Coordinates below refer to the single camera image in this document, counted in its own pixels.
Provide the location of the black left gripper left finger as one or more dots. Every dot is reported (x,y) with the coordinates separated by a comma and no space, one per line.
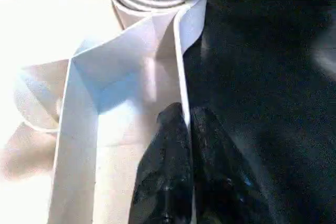
(165,177)

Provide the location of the black plastic mat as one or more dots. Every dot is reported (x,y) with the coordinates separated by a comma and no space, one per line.
(273,103)

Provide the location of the white plastic table top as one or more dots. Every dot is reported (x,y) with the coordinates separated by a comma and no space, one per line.
(79,129)

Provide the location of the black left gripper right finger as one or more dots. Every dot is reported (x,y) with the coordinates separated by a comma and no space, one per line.
(226,187)

